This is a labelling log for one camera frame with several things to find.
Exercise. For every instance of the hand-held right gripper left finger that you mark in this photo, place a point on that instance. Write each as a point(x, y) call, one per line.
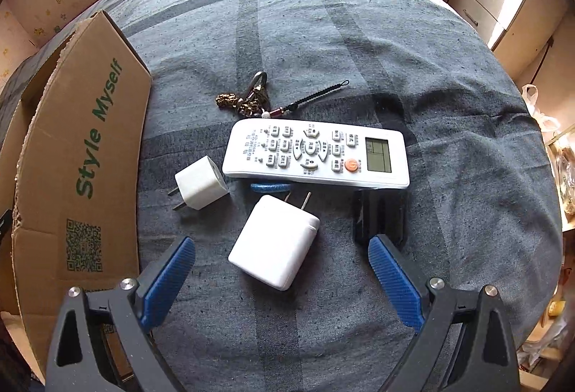
point(168, 279)

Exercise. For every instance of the white plastic bag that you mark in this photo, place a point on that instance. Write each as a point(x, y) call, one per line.
point(539, 113)

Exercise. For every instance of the large white charger plug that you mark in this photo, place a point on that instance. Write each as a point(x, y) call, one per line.
point(274, 243)

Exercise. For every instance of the black glossy container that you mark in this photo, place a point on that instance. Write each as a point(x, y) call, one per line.
point(377, 212)

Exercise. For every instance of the small white charger plug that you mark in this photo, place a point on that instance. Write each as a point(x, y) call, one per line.
point(200, 185)

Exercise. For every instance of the glossy cosmetic tube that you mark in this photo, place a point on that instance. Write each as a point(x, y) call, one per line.
point(269, 188)

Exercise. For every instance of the brown cardboard box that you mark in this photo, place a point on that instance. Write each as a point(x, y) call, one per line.
point(90, 149)

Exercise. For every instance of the white remote control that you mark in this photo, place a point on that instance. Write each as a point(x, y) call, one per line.
point(287, 149)

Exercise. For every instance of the grey plaid bedsheet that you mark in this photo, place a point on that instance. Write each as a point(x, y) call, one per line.
point(314, 37)

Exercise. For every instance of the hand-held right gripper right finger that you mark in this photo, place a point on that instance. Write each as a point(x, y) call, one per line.
point(395, 284)

